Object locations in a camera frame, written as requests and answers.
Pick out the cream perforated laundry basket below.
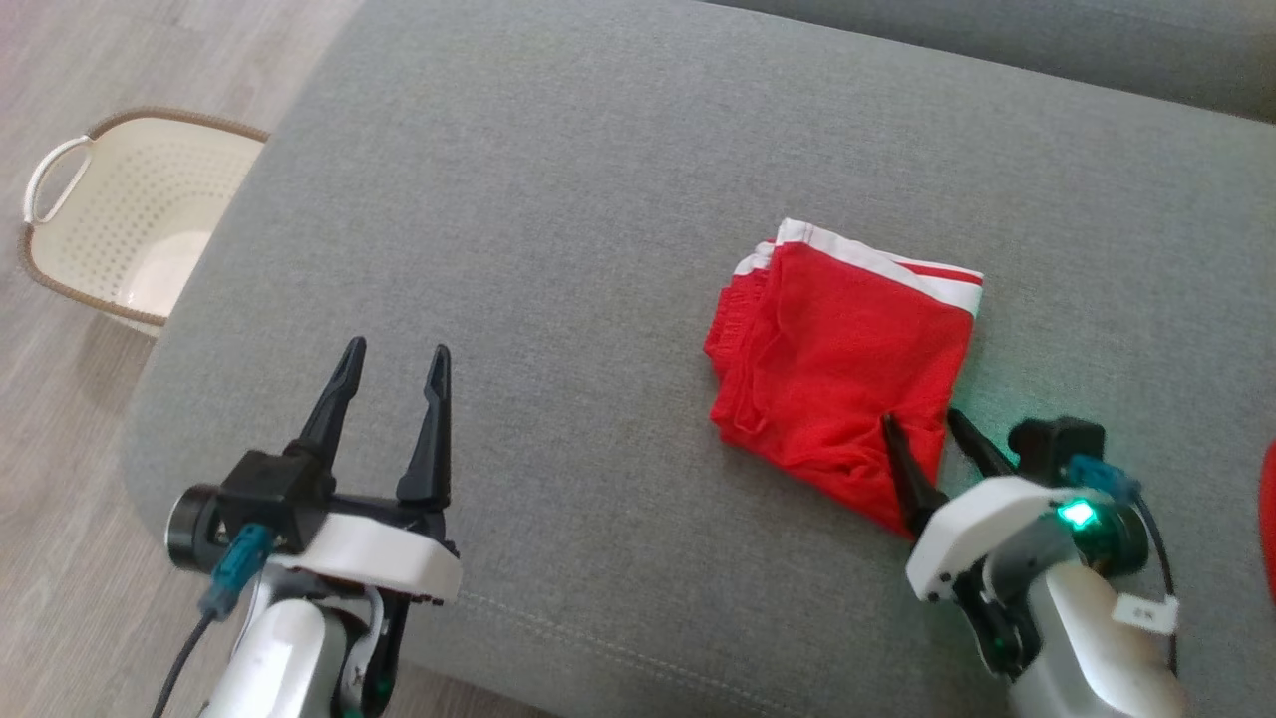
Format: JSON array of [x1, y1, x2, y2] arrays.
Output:
[[18, 107, 270, 340]]

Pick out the grey fabric sofa ottoman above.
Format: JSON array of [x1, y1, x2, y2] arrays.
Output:
[[120, 0, 1276, 718]]

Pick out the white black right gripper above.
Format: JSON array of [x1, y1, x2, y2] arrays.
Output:
[[881, 407, 1075, 604]]

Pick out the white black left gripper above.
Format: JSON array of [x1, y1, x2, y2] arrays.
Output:
[[269, 337, 464, 606]]

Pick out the red shirt white striped sleeves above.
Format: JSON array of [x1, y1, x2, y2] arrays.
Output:
[[1258, 439, 1276, 609]]

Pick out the red shorts white side stripe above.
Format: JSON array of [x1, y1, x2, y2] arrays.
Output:
[[703, 217, 986, 539]]

